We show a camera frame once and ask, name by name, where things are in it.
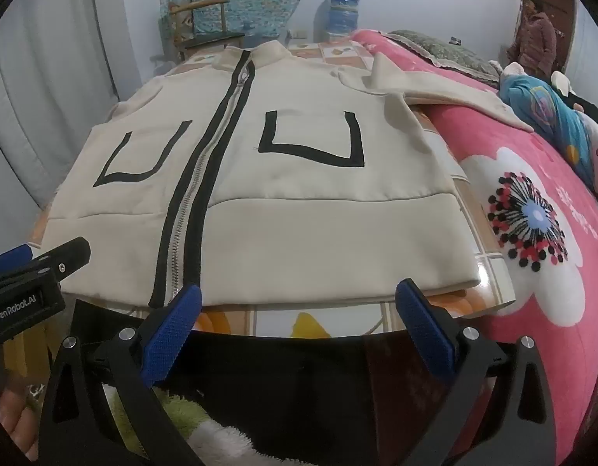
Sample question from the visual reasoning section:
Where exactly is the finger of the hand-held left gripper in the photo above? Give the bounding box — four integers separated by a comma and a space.
0, 245, 35, 273
24, 237, 92, 273

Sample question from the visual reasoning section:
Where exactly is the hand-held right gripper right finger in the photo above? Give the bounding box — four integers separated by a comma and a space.
395, 279, 558, 466

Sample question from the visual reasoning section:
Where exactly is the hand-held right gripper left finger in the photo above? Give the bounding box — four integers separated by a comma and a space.
38, 284, 207, 466

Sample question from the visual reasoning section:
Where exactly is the beige zip jacket black trim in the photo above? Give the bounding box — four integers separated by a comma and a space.
39, 41, 535, 309

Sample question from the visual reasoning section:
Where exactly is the person's left hand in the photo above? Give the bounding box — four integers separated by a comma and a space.
0, 383, 40, 463

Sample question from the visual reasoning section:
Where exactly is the tile patterned tablecloth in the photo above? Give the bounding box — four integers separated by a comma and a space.
29, 39, 518, 338

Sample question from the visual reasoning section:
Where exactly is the pink floral blanket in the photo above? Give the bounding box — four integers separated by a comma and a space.
350, 29, 598, 447

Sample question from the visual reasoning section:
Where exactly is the green white fluffy robe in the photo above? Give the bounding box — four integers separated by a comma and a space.
102, 383, 265, 466

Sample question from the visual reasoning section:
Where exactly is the dark glossy sheet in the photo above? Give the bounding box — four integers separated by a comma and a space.
70, 298, 518, 466

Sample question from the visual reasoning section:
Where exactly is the grey curtain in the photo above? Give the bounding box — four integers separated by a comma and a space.
0, 0, 129, 253

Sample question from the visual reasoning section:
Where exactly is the wooden chair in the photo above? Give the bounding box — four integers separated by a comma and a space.
158, 0, 246, 61

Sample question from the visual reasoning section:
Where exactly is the grey-green fuzzy blanket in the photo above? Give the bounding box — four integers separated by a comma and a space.
386, 29, 504, 83

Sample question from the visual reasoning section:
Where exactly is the water dispenser with blue bottle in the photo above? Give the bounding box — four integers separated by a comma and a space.
324, 0, 362, 42

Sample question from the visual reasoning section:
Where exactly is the brown door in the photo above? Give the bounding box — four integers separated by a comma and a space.
515, 0, 579, 76

